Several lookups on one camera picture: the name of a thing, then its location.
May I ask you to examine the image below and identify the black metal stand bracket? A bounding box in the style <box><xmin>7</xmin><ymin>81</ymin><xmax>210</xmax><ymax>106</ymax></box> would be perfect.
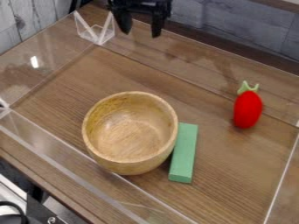
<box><xmin>25</xmin><ymin>194</ymin><xmax>68</xmax><ymax>224</ymax></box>

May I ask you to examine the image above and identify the clear acrylic corner bracket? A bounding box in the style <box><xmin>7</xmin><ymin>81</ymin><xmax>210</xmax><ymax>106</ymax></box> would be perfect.
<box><xmin>73</xmin><ymin>10</ymin><xmax>116</xmax><ymax>46</ymax></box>

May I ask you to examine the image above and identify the wooden bowl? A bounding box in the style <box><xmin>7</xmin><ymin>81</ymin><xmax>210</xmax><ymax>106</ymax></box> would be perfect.
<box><xmin>81</xmin><ymin>91</ymin><xmax>179</xmax><ymax>175</ymax></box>

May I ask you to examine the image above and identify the red plush fruit green stem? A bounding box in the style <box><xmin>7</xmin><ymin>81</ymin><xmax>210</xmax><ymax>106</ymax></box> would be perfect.
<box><xmin>234</xmin><ymin>80</ymin><xmax>263</xmax><ymax>129</ymax></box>

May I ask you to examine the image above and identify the green rectangular block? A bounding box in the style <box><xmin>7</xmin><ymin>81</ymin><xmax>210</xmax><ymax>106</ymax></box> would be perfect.
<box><xmin>168</xmin><ymin>122</ymin><xmax>199</xmax><ymax>183</ymax></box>

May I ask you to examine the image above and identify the black cable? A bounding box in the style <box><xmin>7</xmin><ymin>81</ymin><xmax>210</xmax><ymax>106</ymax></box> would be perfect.
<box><xmin>0</xmin><ymin>200</ymin><xmax>29</xmax><ymax>224</ymax></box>

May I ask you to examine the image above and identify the clear acrylic tray wall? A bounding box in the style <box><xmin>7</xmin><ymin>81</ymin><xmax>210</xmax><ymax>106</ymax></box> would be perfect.
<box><xmin>0</xmin><ymin>17</ymin><xmax>299</xmax><ymax>224</ymax></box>

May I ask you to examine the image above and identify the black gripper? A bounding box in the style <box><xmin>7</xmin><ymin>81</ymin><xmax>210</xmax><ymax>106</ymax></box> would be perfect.
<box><xmin>107</xmin><ymin>0</ymin><xmax>172</xmax><ymax>38</ymax></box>

